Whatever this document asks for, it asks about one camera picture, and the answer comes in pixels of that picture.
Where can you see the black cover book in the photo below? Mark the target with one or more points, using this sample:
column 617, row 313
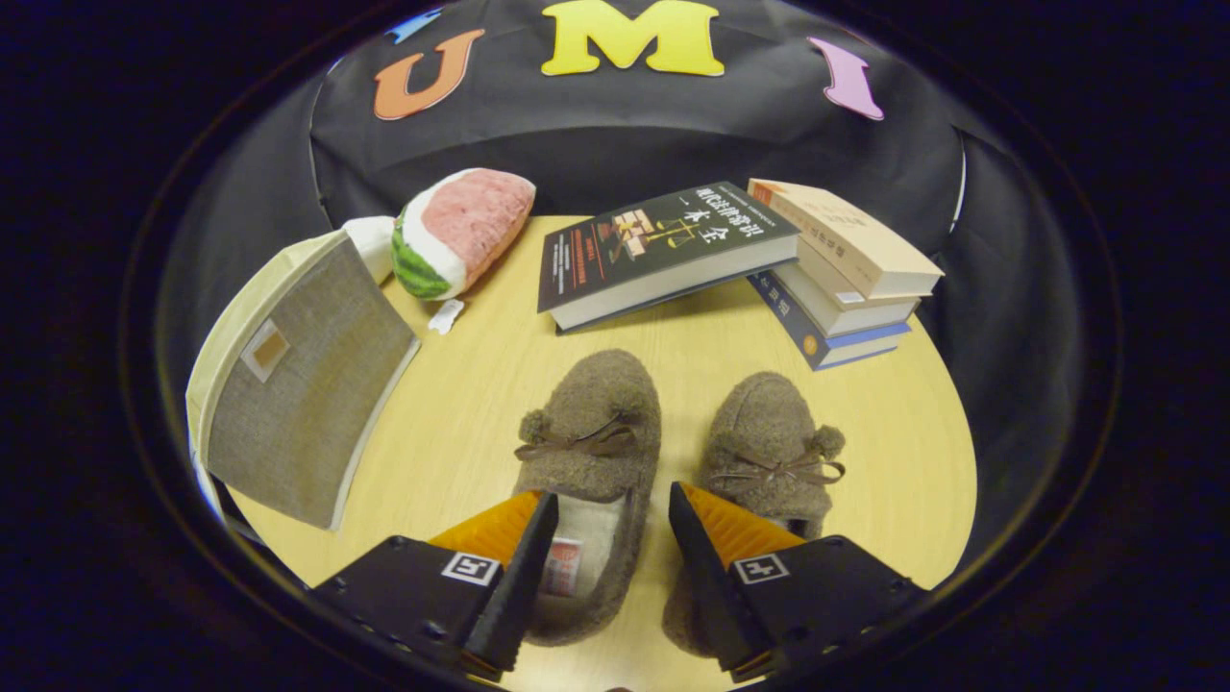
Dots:
column 653, row 240

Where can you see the white plush object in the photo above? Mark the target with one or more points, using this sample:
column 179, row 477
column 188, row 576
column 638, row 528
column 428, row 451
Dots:
column 370, row 245

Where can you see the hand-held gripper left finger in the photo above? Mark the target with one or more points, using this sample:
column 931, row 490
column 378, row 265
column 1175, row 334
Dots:
column 519, row 596

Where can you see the grey fabric storage box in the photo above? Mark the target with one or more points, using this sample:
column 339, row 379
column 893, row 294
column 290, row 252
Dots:
column 307, row 384

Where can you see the black backdrop cloth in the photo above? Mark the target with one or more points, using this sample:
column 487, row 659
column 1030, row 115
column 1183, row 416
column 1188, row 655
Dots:
column 596, row 144

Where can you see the blue cover book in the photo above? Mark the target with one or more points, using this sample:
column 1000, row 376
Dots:
column 798, row 332

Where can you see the white grey book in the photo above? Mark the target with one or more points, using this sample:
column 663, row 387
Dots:
column 836, row 312

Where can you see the brown fuzzy slipper shoe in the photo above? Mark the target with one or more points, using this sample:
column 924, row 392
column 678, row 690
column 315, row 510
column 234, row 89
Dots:
column 596, row 394
column 769, row 423

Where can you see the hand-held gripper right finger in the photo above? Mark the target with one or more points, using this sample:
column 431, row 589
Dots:
column 706, row 596

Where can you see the small white tag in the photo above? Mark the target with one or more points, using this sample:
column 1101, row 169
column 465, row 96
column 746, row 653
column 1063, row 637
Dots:
column 446, row 315

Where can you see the watermelon slice plush toy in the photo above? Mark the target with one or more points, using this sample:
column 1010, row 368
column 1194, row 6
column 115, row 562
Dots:
column 471, row 221

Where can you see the beige cover book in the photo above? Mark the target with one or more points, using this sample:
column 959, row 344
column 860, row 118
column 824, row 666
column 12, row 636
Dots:
column 846, row 235

